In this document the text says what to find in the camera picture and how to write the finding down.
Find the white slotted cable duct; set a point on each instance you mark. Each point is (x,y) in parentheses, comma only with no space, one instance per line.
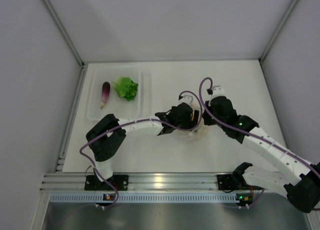
(149,198)

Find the aluminium front rail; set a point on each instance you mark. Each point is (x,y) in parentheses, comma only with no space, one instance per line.
(137,182)

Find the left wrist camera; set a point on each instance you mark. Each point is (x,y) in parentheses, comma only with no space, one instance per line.
(187,99)

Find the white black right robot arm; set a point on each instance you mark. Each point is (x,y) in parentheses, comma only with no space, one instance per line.
(296,179)

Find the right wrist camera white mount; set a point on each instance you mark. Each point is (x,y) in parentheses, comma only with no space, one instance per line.
(215,91)

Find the clear polka dot zip bag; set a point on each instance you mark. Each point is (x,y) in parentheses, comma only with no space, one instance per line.
(195,134)

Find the purple fake eggplant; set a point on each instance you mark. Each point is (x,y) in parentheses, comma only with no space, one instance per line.
(105,94)

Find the green fake lettuce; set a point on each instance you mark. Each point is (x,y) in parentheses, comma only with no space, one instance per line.
(125,88)

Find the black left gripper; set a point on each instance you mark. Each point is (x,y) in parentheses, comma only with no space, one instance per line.
(190,123)

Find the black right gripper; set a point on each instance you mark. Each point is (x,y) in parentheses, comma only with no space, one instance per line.
(209,122)

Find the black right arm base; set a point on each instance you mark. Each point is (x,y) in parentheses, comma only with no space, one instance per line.
(231,182)

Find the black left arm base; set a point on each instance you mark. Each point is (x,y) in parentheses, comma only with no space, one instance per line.
(120,182)

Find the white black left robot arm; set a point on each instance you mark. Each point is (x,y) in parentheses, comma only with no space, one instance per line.
(107,136)

